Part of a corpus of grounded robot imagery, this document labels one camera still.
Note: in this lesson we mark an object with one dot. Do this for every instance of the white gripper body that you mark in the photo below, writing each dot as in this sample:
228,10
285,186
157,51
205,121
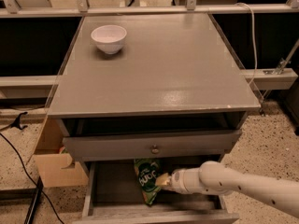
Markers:
177,181

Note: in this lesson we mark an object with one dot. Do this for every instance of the green rice chip bag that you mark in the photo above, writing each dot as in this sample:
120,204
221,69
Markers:
147,171

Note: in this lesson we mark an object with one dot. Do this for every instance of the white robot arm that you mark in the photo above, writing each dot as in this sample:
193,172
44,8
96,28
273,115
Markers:
214,178

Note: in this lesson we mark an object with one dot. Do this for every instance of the round metal drawer knob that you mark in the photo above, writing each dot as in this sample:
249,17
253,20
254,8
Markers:
155,150

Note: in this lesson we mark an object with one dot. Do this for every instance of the grey top drawer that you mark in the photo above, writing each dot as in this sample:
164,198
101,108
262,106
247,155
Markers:
126,147

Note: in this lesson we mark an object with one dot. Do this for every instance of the grey open middle drawer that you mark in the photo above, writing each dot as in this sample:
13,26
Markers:
114,196

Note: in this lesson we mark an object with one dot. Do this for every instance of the grey wooden drawer cabinet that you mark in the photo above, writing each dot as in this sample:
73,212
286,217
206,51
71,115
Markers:
173,75

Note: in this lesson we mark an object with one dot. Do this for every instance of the cardboard box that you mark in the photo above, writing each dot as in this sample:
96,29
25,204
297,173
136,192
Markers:
55,167

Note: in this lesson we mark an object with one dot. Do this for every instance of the white ceramic bowl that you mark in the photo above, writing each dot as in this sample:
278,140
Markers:
109,38

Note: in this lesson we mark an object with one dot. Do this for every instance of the black clamp on floor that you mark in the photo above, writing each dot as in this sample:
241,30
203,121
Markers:
16,123

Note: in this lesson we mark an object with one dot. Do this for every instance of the metal railing frame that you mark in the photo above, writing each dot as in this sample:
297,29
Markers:
17,9

